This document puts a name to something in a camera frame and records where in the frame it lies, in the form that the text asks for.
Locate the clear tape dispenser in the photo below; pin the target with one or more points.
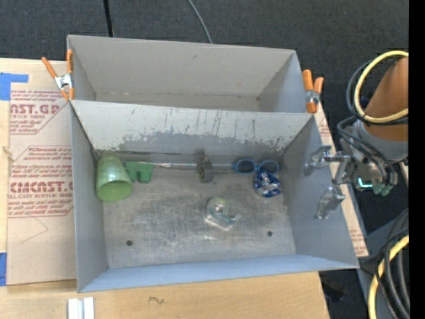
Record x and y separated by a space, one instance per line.
217 209

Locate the brown cardboard board red print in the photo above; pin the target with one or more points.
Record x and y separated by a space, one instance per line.
40 231

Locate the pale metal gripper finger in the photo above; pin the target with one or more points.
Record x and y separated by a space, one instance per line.
330 200
319 161

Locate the blue sunglasses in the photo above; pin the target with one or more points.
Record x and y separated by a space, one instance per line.
236 167

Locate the green plastic cup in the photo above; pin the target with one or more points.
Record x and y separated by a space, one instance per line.
111 181

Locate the grey tape roll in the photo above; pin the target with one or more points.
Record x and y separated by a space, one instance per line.
205 171

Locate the blue and silver crumpled wrapper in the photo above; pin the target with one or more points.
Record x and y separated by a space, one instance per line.
267 184

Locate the grey metal bin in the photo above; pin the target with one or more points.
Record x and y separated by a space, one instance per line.
186 238

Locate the green toy block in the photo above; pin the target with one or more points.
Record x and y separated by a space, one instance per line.
141 171

